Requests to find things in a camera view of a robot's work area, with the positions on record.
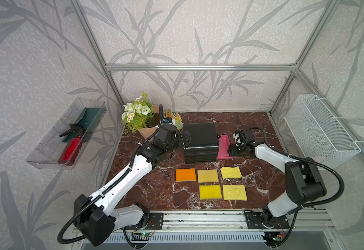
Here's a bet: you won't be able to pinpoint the black drawer cabinet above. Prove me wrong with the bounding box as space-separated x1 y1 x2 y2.
182 123 219 164

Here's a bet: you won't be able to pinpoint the pink bottom drawer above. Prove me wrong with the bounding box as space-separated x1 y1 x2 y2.
216 135 233 160

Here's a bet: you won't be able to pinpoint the orange sponge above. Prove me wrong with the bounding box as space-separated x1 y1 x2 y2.
175 168 196 182

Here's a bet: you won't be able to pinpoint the yellow wavy scrub sponge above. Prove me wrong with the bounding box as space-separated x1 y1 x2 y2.
220 167 242 180

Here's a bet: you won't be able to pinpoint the bright yellow thick sponge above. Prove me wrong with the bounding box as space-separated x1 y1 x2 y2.
199 185 222 200

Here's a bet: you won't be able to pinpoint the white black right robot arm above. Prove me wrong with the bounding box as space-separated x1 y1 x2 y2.
230 130 327 220

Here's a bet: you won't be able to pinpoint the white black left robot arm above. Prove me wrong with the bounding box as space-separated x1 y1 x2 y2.
58 124 183 246

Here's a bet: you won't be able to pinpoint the beige flower pot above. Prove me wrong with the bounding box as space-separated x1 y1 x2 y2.
138 104 164 139

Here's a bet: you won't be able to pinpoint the yellow white garden glove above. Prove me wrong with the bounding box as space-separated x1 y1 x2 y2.
164 110 183 131

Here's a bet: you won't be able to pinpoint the green white artificial flowers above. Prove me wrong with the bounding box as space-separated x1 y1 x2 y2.
121 92 154 134

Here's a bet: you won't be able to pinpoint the dark green trowel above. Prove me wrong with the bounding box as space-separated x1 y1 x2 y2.
60 108 105 143

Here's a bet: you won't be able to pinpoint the left green circuit board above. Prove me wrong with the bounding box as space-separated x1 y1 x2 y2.
132 231 155 241

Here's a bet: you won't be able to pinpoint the green circuit board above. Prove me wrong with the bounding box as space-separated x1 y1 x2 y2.
132 231 155 241
264 232 285 248

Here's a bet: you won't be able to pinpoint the right green circuit board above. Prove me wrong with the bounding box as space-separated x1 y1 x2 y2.
264 232 285 248

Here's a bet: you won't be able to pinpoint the red spray bottle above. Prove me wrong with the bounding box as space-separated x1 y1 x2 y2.
58 135 83 167

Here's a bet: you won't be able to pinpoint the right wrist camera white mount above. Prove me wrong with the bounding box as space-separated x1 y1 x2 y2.
233 131 242 146

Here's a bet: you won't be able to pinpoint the black corrugated left cable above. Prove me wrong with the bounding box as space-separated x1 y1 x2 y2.
57 104 164 245

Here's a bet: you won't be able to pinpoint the black corrugated cable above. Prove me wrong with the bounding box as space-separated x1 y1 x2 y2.
249 127 345 208
57 104 164 245

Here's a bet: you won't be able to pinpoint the white wire mesh basket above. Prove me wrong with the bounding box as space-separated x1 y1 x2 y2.
285 94 361 168

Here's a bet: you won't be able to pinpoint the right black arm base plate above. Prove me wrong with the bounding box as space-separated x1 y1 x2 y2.
244 210 290 230

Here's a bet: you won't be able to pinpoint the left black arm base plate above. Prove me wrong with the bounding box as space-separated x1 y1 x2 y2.
125 212 164 230

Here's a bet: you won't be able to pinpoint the black corrugated right cable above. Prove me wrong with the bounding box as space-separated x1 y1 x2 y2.
249 127 345 208

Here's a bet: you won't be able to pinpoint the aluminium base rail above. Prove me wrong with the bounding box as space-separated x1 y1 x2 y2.
151 209 335 232

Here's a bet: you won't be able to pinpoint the clear plastic wall tray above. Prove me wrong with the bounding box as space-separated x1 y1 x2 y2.
26 97 107 170

